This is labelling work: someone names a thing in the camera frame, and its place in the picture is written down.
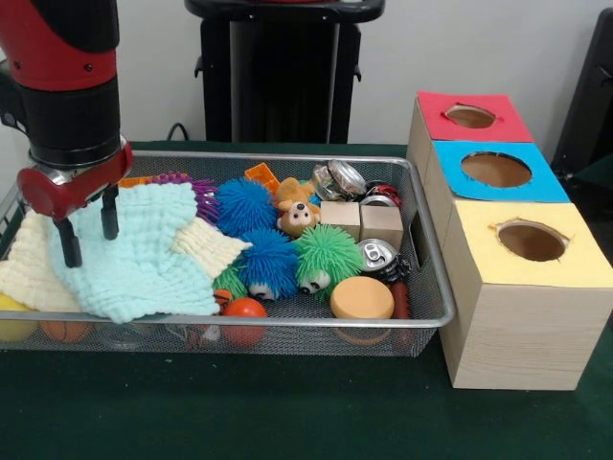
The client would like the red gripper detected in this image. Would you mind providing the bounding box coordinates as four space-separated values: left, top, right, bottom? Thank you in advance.
16 141 134 268

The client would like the light blue waffle cloth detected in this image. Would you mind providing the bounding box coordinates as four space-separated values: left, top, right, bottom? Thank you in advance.
47 183 221 325

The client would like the cream waffle cloth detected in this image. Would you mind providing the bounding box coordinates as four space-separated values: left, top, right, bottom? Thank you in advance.
0 208 253 312

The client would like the brown plush toy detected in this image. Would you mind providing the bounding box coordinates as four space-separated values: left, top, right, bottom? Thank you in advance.
275 176 322 240

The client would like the silver mesh bin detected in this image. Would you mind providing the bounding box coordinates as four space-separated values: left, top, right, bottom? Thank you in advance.
0 149 455 358

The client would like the wooden box with three holes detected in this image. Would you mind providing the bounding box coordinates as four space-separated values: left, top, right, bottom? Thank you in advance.
406 90 613 392

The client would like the blue spiky ball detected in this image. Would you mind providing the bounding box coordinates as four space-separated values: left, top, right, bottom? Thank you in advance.
214 176 281 237
238 227 301 302

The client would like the green spiky ball with eye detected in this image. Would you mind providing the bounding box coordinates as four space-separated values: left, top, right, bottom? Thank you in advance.
292 223 364 302

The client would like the crushed silver can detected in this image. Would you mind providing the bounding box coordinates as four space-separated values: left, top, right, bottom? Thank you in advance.
311 159 368 201

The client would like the orange sponge disc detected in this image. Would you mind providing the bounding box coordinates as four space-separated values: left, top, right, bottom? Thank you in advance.
329 276 397 320

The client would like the black can silver top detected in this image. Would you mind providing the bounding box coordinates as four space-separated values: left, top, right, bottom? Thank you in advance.
356 238 412 284

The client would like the dark green side tablecloth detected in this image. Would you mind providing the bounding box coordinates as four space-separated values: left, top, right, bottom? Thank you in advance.
568 155 613 182

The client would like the black upright panel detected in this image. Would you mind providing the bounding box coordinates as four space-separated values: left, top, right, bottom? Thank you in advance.
550 7 613 167

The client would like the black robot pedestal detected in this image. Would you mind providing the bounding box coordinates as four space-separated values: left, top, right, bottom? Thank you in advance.
184 0 387 144

